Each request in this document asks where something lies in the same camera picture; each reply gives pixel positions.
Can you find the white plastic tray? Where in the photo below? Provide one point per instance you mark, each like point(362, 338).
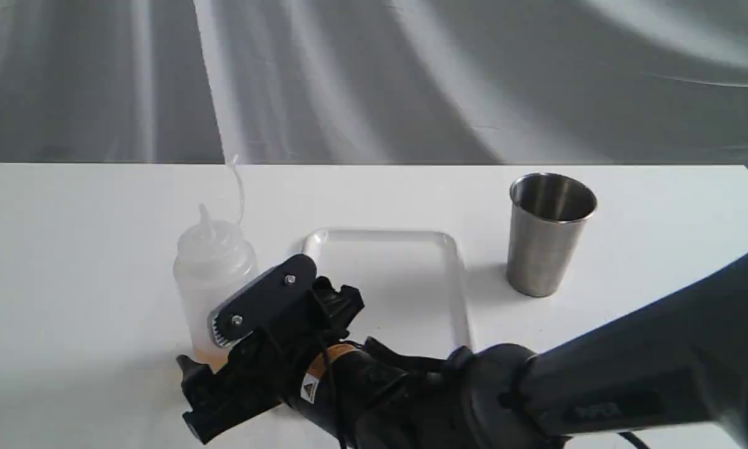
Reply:
point(412, 283)

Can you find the stainless steel cup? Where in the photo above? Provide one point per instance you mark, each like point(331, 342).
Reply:
point(548, 214)

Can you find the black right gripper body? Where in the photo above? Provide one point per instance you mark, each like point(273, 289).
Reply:
point(292, 347)

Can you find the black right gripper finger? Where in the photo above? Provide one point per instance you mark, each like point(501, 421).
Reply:
point(261, 300)
point(246, 387)

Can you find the translucent squeeze bottle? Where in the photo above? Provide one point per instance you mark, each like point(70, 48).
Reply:
point(214, 259)

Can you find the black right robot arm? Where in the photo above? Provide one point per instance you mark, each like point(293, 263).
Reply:
point(677, 361)

